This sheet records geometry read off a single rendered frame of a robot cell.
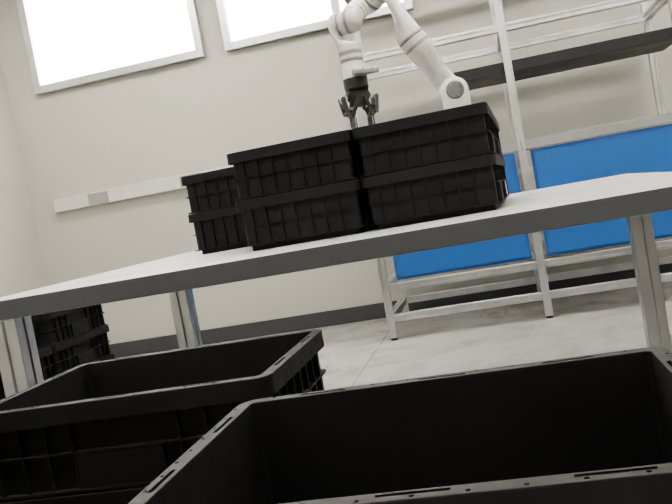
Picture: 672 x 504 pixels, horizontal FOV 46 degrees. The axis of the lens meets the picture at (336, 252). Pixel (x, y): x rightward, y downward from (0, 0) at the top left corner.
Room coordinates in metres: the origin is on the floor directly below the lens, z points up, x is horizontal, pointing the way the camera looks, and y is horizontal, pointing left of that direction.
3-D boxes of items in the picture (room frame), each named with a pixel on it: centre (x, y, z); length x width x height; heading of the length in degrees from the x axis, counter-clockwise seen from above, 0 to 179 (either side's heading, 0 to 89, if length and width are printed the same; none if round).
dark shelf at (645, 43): (4.31, -1.33, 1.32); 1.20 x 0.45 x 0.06; 78
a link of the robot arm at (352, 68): (2.44, -0.16, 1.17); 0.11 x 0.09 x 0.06; 31
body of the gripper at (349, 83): (2.46, -0.15, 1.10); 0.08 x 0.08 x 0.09
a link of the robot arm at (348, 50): (2.46, -0.14, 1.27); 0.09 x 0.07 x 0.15; 65
